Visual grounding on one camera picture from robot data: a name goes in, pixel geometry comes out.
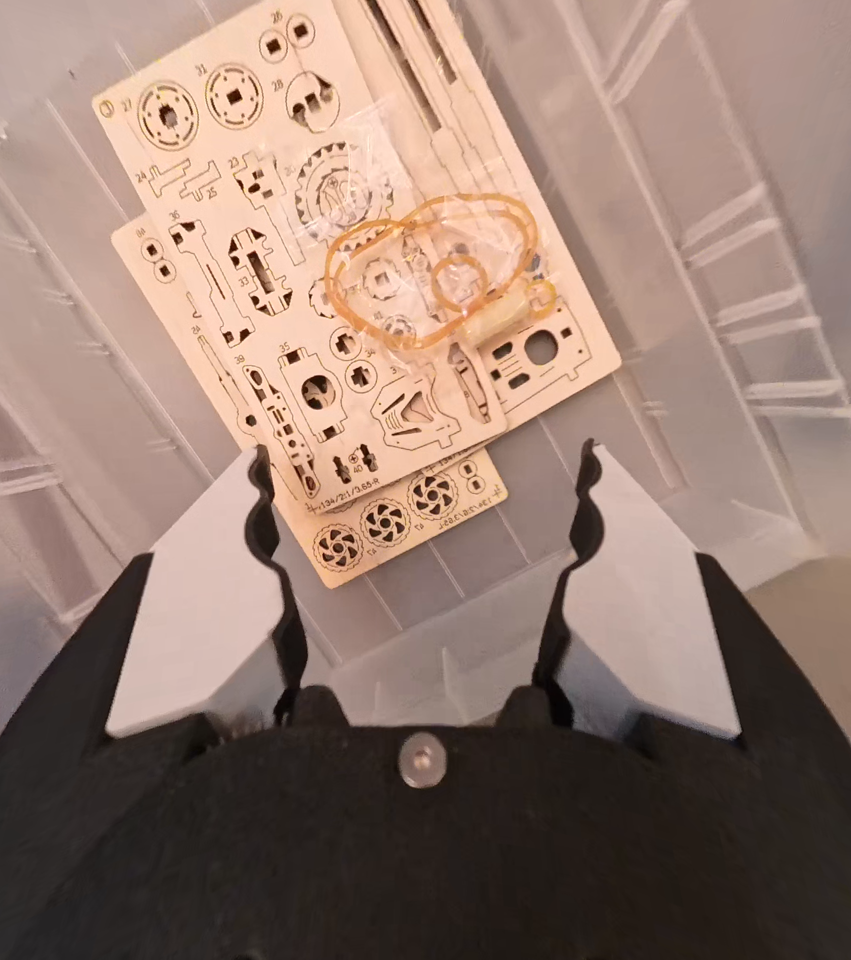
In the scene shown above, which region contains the wooden parts sheet with discs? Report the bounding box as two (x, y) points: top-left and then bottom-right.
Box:
(91, 0), (509, 519)

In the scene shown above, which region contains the wooden parts sheet with wheels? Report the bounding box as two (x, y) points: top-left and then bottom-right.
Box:
(110, 221), (511, 591)

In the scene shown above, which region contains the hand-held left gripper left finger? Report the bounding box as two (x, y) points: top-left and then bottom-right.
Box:
(105, 442), (310, 740)

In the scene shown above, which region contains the wooden parts sheet with slots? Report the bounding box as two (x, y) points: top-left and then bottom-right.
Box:
(335, 0), (623, 415)

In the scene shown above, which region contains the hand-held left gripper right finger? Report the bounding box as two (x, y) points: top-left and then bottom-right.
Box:
(532, 438), (742, 740)

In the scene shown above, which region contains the clear plastic storage bin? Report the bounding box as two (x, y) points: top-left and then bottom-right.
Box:
(0, 0), (851, 759)

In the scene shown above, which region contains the clear bag of rubber bands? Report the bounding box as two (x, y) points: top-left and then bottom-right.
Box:
(309, 97), (573, 357)

